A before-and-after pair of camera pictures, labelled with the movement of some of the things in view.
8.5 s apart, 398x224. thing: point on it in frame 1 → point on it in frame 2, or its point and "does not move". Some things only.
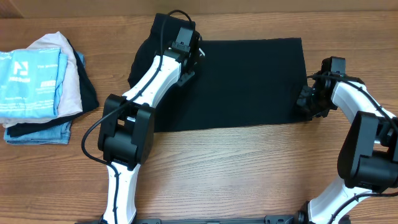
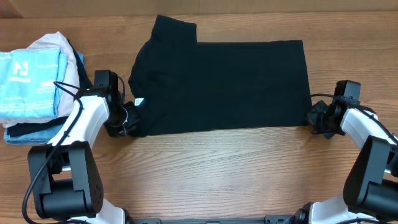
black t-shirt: (237, 81) does not move
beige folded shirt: (71, 101) does not move
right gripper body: (316, 103) → (318, 119)
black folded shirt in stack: (88, 99) does not move
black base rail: (268, 219) does not move
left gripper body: (186, 76) → (124, 119)
